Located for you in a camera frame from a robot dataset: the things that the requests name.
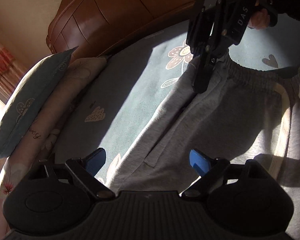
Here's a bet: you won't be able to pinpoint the teal pillow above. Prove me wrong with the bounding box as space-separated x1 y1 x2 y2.
0 46 79 163

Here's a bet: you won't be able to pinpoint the grey drawstring sweatpants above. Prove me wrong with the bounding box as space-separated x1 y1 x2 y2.
110 52 300 240

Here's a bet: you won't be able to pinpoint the pink patterned curtain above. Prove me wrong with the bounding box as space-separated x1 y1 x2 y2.
0 31 28 103

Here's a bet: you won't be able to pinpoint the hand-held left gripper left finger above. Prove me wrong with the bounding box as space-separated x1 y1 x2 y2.
29 148 115 201

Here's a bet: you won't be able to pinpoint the folded pink floral quilt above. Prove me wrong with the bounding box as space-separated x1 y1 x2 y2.
0 56 108 240

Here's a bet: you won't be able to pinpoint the person's right hand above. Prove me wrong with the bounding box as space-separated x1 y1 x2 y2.
249 8 271 31

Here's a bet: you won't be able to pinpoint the wooden bed headboard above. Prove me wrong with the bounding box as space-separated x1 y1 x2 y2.
45 0 203 58

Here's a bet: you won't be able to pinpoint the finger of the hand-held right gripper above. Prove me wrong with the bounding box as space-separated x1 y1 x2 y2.
192 1 230 93
186 0 214 55

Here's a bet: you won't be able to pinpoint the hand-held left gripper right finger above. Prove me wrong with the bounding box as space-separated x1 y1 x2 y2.
181 149 275 200

